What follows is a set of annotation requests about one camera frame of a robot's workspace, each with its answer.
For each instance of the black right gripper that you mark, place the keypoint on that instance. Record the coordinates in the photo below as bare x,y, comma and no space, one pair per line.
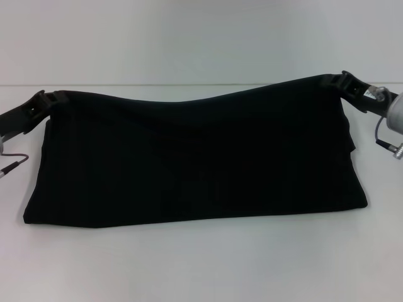
366,97

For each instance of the white and silver right arm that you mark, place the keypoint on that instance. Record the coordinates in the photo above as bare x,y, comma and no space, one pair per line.
396,114

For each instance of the white and silver left arm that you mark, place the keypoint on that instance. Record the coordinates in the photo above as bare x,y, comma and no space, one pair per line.
2,144

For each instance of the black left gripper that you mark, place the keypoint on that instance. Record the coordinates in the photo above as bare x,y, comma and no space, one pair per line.
22,114

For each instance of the black shirt with FREE print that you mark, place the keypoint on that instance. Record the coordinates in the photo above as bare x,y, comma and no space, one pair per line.
189,157

